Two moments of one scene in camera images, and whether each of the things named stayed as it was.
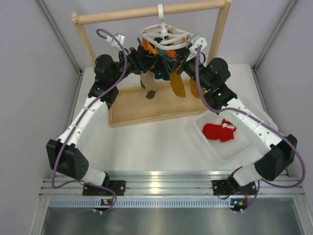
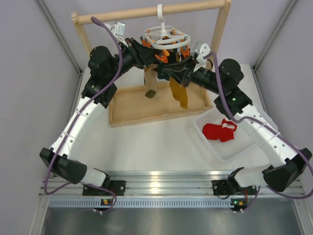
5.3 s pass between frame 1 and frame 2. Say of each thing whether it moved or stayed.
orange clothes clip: moved
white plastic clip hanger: stayed
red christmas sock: stayed
